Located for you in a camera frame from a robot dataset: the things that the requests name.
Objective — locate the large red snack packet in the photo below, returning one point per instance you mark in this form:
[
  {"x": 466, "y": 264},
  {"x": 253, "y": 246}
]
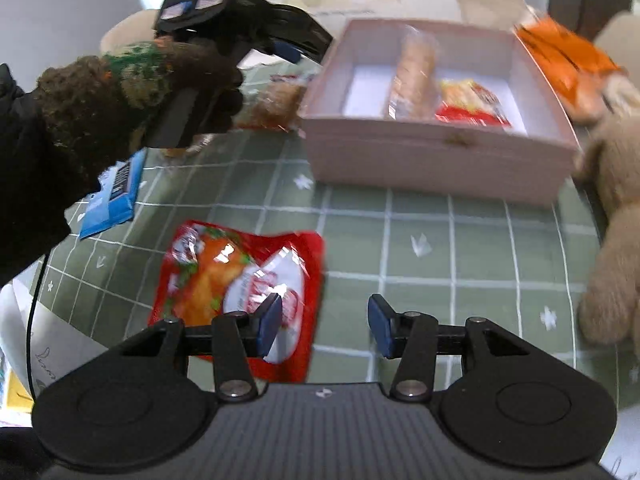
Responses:
[{"x": 210, "y": 270}]

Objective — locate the person's left hand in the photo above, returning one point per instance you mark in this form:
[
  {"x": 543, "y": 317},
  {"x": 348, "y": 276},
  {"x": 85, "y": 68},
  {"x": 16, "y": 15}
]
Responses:
[{"x": 100, "y": 95}]

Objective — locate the red and yellow snack packet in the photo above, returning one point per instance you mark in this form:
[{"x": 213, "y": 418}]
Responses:
[{"x": 470, "y": 102}]

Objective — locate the biscuit roll packet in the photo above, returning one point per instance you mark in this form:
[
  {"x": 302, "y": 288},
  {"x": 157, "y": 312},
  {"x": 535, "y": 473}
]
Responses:
[{"x": 412, "y": 75}]

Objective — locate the blue snack packet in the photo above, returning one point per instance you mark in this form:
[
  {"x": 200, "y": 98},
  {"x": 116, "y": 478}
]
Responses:
[{"x": 110, "y": 205}]

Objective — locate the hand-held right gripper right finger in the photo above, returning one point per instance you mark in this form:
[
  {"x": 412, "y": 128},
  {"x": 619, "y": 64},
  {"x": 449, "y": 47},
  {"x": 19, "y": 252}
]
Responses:
[{"x": 380, "y": 326}]

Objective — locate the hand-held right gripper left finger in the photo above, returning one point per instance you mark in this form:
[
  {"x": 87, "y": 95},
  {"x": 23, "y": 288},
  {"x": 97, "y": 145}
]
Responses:
[{"x": 270, "y": 325}]

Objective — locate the orange snack packet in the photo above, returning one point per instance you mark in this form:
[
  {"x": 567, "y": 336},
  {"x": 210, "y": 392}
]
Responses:
[{"x": 565, "y": 60}]

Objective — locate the white cardboard box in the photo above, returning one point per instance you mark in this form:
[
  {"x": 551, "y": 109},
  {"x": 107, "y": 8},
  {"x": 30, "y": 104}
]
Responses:
[{"x": 425, "y": 160}]

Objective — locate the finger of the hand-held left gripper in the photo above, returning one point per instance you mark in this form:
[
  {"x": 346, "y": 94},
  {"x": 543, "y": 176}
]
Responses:
[{"x": 300, "y": 35}]

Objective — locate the green checked tablecloth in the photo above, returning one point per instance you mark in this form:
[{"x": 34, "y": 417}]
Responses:
[{"x": 450, "y": 260}]

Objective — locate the white papers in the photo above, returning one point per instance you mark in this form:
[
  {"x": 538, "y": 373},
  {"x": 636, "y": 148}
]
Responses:
[{"x": 45, "y": 355}]

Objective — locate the clear wrapped pastry packet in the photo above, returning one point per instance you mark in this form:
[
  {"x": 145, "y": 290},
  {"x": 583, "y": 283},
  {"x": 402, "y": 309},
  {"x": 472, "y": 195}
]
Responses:
[{"x": 275, "y": 105}]

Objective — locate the beige chair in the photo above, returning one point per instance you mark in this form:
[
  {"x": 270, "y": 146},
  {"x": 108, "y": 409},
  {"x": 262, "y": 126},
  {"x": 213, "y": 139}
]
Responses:
[
  {"x": 127, "y": 32},
  {"x": 620, "y": 27}
]

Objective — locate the beige teddy bear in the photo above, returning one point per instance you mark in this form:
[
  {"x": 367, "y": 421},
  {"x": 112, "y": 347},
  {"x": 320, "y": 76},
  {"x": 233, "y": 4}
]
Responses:
[{"x": 615, "y": 185}]

